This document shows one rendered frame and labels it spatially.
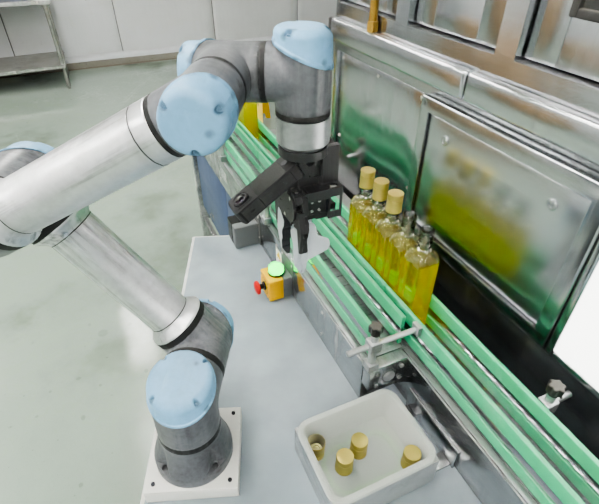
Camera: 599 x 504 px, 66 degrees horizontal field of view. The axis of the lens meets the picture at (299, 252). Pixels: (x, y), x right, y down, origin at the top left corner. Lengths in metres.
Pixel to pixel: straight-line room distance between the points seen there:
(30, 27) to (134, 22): 1.15
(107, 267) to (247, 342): 0.50
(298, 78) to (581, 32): 0.47
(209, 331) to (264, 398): 0.27
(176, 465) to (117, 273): 0.36
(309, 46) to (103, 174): 0.28
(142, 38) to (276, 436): 6.01
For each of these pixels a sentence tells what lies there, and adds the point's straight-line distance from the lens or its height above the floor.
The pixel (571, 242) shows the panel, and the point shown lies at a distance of 0.88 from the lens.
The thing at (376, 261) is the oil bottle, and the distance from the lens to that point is 1.08.
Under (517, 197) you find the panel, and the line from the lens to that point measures 0.93.
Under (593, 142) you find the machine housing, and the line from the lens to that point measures 0.83.
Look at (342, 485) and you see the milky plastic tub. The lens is 0.98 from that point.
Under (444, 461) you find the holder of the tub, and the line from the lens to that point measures 1.05.
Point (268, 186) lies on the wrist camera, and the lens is 0.65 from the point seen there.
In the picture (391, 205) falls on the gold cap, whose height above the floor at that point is 1.14.
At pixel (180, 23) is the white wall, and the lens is 6.70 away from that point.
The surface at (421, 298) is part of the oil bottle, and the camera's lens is 1.02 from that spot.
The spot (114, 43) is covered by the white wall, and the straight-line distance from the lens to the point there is 6.63.
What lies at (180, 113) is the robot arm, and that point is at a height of 1.49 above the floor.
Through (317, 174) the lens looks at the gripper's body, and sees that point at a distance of 0.69.
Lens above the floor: 1.65
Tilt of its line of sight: 37 degrees down
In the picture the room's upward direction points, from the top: straight up
